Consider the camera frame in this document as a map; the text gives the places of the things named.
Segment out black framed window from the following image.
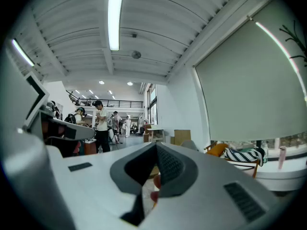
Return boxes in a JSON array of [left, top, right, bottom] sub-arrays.
[[146, 84, 159, 126]]

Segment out long ceiling tube light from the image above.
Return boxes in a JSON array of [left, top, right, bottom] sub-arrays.
[[107, 0, 126, 51], [11, 39, 35, 67]]

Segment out pale cover book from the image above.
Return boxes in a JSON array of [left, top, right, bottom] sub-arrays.
[[227, 141, 255, 150]]

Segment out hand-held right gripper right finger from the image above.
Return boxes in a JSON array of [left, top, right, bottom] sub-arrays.
[[141, 141, 282, 230]]

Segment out row of ceiling strip lights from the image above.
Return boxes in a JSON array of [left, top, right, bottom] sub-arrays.
[[75, 89, 116, 100]]

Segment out brown cardboard box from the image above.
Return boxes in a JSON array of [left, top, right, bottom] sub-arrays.
[[170, 129, 192, 146]]

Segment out pink bottle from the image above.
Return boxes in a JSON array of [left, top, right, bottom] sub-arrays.
[[278, 146, 287, 170]]

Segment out orange pillow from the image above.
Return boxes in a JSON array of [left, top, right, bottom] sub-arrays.
[[206, 143, 229, 157]]

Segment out green potted plant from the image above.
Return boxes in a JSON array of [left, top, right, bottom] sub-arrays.
[[279, 20, 307, 68]]

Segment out black white striped pillow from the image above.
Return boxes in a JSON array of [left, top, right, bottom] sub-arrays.
[[224, 147, 266, 162]]

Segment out wooden shelf rack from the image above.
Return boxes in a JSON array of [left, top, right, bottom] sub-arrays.
[[203, 141, 261, 179]]

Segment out light wooden table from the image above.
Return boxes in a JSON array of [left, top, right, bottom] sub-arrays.
[[143, 124, 166, 144]]

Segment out grey shell chair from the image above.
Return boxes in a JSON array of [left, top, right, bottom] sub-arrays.
[[179, 139, 200, 152]]

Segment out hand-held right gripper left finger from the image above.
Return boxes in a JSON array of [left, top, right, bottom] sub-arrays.
[[45, 141, 158, 230]]

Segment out grey roller blind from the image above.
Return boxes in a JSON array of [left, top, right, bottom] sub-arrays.
[[194, 0, 307, 142]]

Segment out black mezzanine railing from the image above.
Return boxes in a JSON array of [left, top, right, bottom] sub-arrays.
[[66, 90, 144, 109]]

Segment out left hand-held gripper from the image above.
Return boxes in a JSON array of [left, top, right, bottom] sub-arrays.
[[23, 70, 96, 158]]

